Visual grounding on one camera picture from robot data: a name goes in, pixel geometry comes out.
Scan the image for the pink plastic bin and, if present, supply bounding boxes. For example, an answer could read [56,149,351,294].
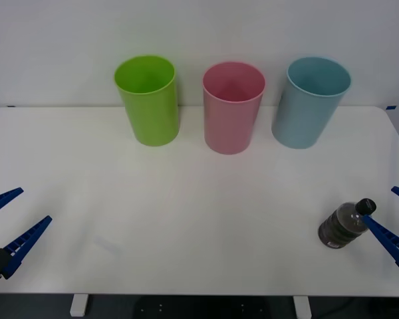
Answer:
[201,61,266,156]

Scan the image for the dark plastic bottle black cap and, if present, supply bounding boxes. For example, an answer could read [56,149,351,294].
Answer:
[318,197,377,249]

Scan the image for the white table leg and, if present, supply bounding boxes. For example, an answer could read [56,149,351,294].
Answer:
[69,294,88,317]
[293,295,312,319]

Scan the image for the pale blue plastic bin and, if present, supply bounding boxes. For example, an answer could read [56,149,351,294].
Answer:
[271,56,352,150]

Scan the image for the green plastic bin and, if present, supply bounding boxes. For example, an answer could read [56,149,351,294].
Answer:
[113,54,181,147]

